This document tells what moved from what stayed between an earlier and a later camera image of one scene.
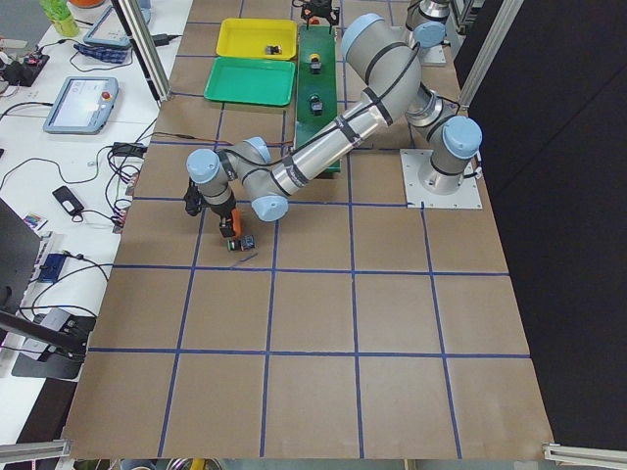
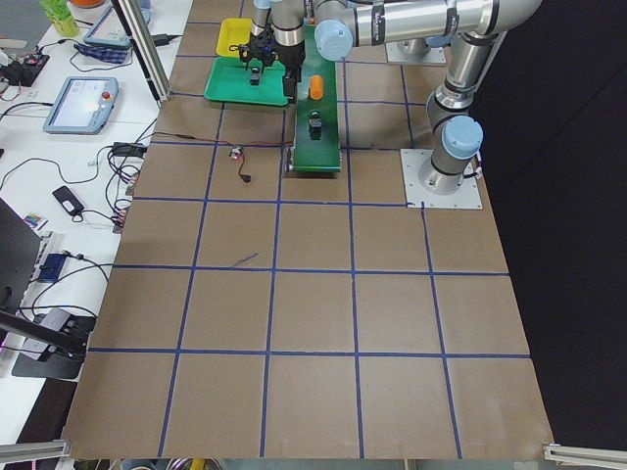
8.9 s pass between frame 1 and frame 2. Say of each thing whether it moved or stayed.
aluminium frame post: stayed
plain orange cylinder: moved
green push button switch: moved
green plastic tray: stayed
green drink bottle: stayed
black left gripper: moved
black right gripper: moved
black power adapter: stayed
